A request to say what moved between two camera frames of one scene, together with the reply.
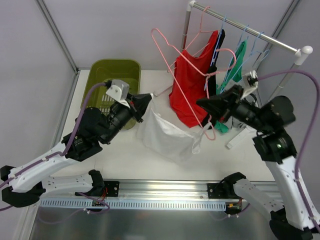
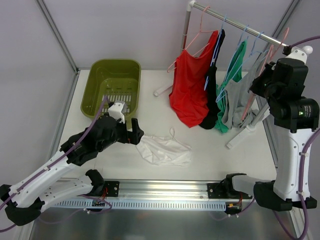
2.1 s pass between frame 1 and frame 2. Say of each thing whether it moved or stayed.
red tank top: stayed
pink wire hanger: moved
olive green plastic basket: stayed
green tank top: stayed
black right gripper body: moved
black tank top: stayed
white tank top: moved
